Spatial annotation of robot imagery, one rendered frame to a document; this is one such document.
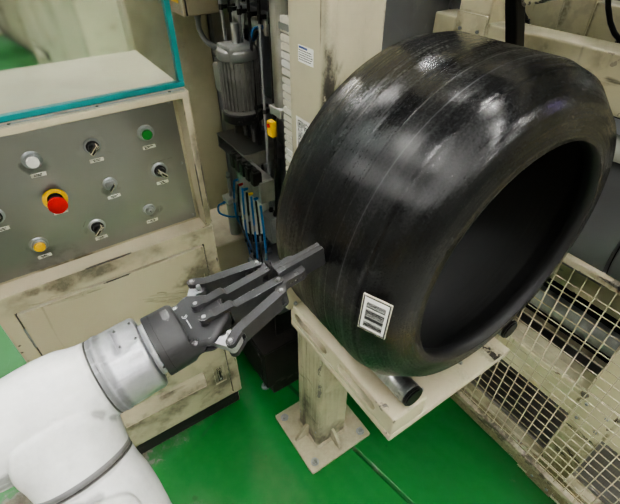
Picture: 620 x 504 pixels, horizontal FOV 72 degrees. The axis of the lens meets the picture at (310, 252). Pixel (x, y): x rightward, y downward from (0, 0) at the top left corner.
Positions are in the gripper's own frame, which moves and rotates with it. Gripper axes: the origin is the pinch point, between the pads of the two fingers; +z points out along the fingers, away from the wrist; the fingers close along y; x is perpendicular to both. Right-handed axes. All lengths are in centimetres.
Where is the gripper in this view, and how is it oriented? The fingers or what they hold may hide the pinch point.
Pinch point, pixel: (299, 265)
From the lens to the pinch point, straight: 56.1
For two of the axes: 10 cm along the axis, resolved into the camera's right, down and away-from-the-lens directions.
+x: 1.2, 7.1, 6.9
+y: -5.6, -5.3, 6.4
